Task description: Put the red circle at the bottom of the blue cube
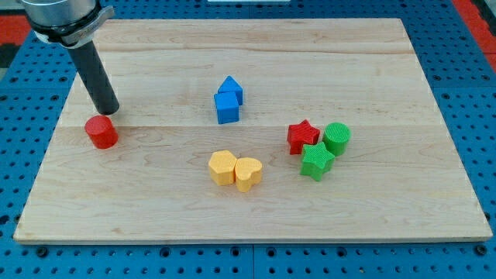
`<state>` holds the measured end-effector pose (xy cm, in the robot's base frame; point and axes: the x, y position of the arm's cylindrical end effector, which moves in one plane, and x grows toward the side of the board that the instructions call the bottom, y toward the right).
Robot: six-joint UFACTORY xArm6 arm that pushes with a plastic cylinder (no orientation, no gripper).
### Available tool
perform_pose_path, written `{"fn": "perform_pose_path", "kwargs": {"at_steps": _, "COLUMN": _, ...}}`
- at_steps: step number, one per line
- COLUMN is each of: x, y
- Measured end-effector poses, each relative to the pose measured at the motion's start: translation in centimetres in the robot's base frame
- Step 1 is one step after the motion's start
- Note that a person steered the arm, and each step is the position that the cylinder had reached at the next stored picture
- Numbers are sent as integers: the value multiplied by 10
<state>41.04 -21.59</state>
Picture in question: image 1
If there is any red cylinder block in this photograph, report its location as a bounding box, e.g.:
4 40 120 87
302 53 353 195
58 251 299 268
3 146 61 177
84 115 119 149

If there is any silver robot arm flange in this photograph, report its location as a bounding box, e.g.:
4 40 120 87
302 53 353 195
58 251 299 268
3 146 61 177
19 0 115 49

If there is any blue cube block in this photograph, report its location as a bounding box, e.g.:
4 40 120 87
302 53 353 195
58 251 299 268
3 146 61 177
214 92 239 124

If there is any light wooden board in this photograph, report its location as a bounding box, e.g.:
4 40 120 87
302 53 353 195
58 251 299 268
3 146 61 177
14 19 492 245

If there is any yellow heart block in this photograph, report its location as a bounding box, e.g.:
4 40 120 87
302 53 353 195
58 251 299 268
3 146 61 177
235 157 263 192

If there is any yellow hexagon block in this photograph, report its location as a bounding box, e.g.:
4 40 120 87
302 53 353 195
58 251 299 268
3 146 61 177
208 150 237 186

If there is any red star block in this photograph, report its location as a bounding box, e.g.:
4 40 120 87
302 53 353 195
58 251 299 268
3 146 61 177
287 119 320 155

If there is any blue triangular prism block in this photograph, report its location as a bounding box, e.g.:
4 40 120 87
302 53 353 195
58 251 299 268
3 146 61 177
217 75 243 105

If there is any green star block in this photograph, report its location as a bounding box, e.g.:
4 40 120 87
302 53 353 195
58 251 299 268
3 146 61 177
300 142 335 181

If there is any green cylinder block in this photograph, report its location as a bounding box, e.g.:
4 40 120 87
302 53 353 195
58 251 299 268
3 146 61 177
322 122 351 157

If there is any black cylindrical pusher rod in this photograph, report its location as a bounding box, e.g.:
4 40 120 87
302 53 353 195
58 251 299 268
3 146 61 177
67 41 119 115

